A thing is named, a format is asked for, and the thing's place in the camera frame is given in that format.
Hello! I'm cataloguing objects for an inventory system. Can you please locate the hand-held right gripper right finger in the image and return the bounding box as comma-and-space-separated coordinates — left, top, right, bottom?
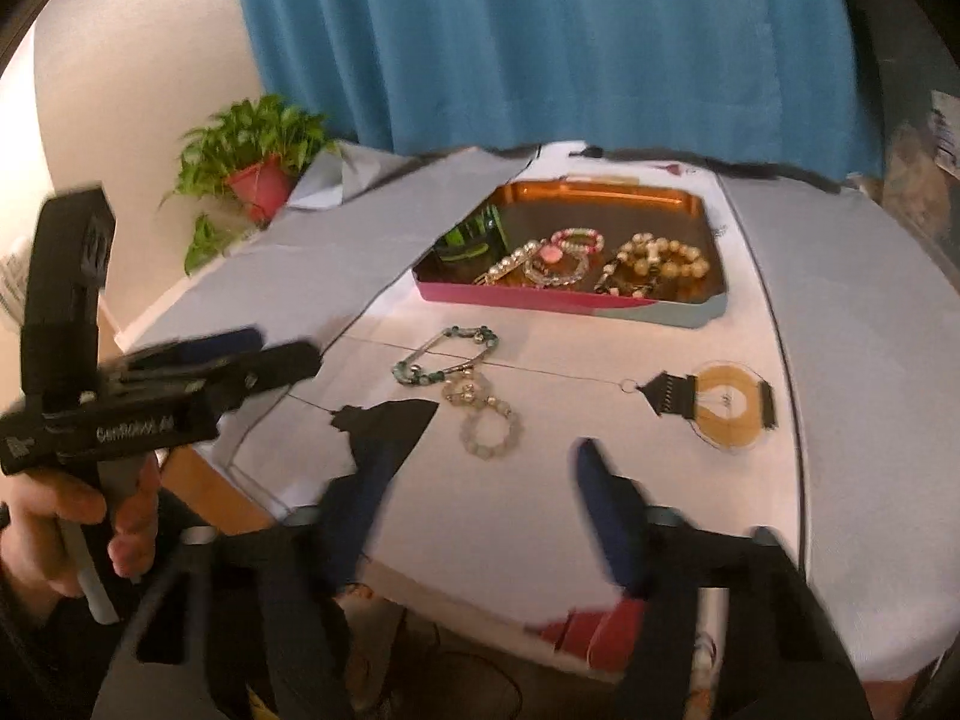
572, 437, 876, 720

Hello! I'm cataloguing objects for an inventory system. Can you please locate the small crystal ring bracelet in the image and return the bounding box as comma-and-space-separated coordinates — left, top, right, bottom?
441, 373, 494, 411

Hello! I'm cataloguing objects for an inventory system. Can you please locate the gold round pendant necklace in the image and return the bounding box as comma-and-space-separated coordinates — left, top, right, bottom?
322, 336, 779, 454

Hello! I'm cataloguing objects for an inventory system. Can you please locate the dark bead bracelet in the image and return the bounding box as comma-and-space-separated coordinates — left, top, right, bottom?
596, 262, 665, 298

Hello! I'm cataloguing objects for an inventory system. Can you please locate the white table sheet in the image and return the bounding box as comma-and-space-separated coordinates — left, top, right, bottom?
216, 139, 809, 685

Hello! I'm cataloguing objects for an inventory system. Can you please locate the blue curtain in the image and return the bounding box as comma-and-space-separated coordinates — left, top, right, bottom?
229, 0, 887, 179

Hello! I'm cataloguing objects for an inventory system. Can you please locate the copper tin tray pink rim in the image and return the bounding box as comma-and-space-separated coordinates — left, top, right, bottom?
411, 178, 730, 331

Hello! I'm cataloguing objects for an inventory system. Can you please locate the green and black trinket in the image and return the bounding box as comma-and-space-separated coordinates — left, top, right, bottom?
437, 205, 512, 265

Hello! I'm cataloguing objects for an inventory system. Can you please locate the grey cloth sheet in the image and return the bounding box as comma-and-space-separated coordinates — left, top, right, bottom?
718, 163, 960, 685
133, 145, 542, 467

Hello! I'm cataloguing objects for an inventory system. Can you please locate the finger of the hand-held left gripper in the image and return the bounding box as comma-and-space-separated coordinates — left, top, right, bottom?
120, 340, 325, 422
112, 325, 265, 385

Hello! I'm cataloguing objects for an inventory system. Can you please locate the clear crystal bead bracelet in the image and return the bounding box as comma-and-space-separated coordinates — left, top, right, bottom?
523, 247, 591, 289

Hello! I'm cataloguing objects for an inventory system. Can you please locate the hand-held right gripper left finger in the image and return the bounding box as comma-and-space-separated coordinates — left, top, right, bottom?
90, 397, 441, 720

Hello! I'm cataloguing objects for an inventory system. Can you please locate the potted green plant red pot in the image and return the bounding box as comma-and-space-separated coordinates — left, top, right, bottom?
156, 93, 340, 276

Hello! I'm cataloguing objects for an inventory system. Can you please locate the pearl crystal bracelet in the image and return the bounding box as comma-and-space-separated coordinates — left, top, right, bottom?
471, 238, 550, 287

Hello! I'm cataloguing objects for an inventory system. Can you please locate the pink and white bead bracelet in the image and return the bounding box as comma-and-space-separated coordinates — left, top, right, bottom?
550, 228, 606, 257

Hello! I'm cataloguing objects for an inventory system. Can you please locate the red cloth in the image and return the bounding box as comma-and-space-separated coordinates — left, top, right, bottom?
535, 598, 647, 674

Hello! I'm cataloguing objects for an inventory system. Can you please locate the teal bead bangle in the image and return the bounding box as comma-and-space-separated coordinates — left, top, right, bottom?
391, 325, 503, 389

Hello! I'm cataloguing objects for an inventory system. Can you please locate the black cable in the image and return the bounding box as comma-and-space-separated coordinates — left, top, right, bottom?
351, 606, 527, 720

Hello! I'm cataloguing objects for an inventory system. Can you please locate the tan bead bracelet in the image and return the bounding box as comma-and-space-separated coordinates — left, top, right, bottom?
613, 234, 711, 284

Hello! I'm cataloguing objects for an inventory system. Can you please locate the person's left hand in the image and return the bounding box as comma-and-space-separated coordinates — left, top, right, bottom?
0, 452, 164, 602

